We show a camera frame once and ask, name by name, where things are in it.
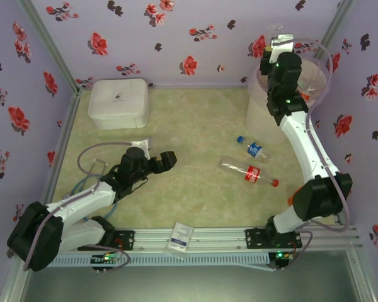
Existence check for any clear plastic bin liner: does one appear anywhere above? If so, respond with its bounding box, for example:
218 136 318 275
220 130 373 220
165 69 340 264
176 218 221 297
251 57 332 105

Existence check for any white plastic waste bin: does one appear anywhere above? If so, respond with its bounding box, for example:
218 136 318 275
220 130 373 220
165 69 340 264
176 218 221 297
245 56 331 145

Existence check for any white lidded storage box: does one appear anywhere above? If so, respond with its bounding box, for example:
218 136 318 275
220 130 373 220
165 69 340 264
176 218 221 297
88 78 151 130

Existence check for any plastic bag with card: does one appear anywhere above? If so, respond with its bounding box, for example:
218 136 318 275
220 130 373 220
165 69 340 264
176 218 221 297
165 221 195 254

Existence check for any clear bottle blue label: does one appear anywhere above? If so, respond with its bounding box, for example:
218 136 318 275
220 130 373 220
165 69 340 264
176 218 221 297
246 142 268 160

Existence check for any clear cola bottle red label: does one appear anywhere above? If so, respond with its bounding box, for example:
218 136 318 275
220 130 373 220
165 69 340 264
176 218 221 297
219 156 280 189

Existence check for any orange pill bottle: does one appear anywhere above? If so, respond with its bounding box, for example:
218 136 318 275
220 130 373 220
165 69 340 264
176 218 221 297
287 185 301 207

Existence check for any blue cable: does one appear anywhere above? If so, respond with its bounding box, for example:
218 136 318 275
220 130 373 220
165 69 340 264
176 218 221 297
69 176 119 221

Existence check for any aluminium frame post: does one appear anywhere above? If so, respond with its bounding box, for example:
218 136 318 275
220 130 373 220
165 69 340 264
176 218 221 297
0 260 29 302
346 226 378 302
15 0 82 92
314 0 355 60

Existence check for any aluminium table side rail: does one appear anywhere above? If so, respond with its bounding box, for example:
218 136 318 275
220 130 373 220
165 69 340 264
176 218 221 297
39 89 83 202

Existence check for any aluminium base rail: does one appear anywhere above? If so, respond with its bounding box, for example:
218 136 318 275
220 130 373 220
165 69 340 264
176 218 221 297
113 225 362 252

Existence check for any white slotted cable duct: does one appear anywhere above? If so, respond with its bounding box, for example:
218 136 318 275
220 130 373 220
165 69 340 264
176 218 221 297
52 251 270 268

